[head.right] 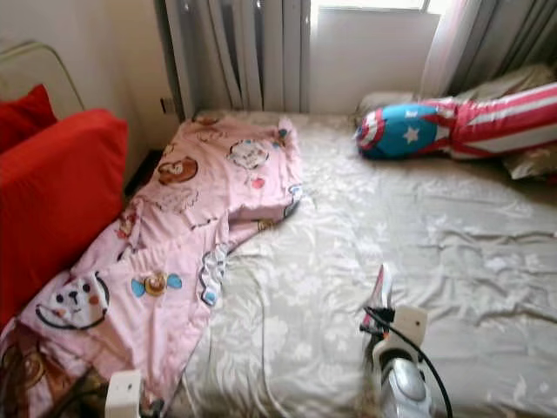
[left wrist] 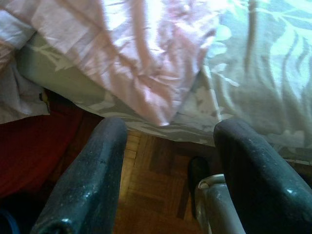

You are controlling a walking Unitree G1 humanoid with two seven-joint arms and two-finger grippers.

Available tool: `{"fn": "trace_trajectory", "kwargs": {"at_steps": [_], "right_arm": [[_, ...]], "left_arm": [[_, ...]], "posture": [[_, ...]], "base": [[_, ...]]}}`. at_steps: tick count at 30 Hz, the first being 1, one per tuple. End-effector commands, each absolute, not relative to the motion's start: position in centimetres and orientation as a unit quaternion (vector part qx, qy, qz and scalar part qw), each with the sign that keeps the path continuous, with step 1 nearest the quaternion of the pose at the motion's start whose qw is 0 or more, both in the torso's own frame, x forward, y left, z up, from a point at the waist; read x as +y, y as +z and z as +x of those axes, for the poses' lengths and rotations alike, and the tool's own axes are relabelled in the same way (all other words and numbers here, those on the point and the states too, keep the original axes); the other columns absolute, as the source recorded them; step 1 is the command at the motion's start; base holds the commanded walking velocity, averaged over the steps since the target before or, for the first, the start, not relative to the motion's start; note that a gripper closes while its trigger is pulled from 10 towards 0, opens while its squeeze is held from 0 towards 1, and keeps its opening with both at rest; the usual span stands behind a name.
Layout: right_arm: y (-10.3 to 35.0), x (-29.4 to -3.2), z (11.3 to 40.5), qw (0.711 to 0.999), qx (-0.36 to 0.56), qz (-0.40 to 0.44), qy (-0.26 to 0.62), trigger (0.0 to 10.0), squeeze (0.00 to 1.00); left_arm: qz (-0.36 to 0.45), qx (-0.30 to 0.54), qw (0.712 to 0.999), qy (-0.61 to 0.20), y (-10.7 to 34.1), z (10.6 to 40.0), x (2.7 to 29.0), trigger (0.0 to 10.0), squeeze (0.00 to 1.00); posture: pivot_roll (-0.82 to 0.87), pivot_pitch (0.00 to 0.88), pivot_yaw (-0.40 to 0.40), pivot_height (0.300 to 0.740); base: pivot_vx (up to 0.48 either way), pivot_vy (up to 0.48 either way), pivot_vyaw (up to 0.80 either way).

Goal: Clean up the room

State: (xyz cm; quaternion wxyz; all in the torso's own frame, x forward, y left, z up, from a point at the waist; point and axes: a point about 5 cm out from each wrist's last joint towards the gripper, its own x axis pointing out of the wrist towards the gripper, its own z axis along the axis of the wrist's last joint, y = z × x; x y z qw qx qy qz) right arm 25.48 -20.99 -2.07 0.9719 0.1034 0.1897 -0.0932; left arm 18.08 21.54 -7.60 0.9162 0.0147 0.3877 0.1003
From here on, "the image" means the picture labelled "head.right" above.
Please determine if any green quilted mattress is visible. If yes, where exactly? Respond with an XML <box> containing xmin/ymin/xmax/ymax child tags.
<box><xmin>0</xmin><ymin>39</ymin><xmax>86</xmax><ymax>114</ymax></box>

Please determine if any large red fabric cushion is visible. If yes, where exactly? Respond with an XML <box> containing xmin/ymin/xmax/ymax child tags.
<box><xmin>0</xmin><ymin>109</ymin><xmax>130</xmax><ymax>327</ymax></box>

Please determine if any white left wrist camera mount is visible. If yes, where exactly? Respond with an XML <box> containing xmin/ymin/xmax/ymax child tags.
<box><xmin>104</xmin><ymin>370</ymin><xmax>143</xmax><ymax>418</ymax></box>

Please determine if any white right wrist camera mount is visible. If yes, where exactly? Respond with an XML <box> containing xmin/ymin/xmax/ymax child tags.
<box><xmin>372</xmin><ymin>305</ymin><xmax>429</xmax><ymax>367</ymax></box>

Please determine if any star shield print pillow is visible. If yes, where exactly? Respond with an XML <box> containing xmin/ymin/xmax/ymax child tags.
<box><xmin>355</xmin><ymin>85</ymin><xmax>557</xmax><ymax>162</ymax></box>

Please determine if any small red cushion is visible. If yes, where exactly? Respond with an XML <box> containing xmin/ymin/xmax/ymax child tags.
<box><xmin>0</xmin><ymin>83</ymin><xmax>60</xmax><ymax>153</ymax></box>

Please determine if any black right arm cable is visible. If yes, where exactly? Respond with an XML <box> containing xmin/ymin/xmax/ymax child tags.
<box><xmin>364</xmin><ymin>307</ymin><xmax>453</xmax><ymax>418</ymax></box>

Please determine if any bright window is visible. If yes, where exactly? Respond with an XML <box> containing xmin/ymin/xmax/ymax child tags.
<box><xmin>312</xmin><ymin>0</ymin><xmax>453</xmax><ymax>14</ymax></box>

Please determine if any grey pleated curtain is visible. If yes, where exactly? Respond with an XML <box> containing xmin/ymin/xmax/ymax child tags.
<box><xmin>158</xmin><ymin>0</ymin><xmax>312</xmax><ymax>118</ymax></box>

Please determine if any pink cartoon print blanket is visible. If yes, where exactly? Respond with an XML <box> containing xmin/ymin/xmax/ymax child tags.
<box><xmin>0</xmin><ymin>113</ymin><xmax>305</xmax><ymax>418</ymax></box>

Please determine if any pinkish grey curtain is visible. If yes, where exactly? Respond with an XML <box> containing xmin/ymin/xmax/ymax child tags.
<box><xmin>418</xmin><ymin>0</ymin><xmax>557</xmax><ymax>98</ymax></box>

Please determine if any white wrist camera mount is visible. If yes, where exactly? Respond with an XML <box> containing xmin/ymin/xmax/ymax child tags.
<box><xmin>104</xmin><ymin>370</ymin><xmax>143</xmax><ymax>418</ymax></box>
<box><xmin>372</xmin><ymin>305</ymin><xmax>429</xmax><ymax>367</ymax></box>

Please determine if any beige floral bed sheet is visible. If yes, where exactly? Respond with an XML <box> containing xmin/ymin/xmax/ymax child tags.
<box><xmin>174</xmin><ymin>109</ymin><xmax>557</xmax><ymax>418</ymax></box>

